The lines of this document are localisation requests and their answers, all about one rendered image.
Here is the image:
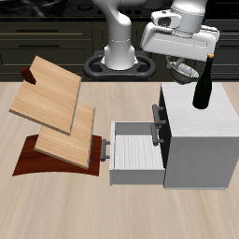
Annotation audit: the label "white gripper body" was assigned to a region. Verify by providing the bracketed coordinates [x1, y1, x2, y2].
[139, 21, 221, 63]

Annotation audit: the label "grey white bowl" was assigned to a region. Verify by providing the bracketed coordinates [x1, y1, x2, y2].
[169, 61, 200, 86]

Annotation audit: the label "white grey cabinet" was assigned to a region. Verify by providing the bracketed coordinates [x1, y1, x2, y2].
[149, 81, 239, 190]

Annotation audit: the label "white grey cabinet drawer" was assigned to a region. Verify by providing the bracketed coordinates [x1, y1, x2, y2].
[99, 119, 166, 187]

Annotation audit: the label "dark green wine bottle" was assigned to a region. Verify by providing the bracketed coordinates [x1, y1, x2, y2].
[191, 52, 216, 111]

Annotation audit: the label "wooden wine rack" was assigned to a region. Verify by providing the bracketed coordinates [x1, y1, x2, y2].
[8, 55, 104, 177]

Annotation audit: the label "dark kitchen cupboards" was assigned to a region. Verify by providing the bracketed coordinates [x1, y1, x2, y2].
[0, 17, 239, 83]

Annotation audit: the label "flat black base plate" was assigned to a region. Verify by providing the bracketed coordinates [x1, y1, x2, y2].
[82, 49, 157, 79]

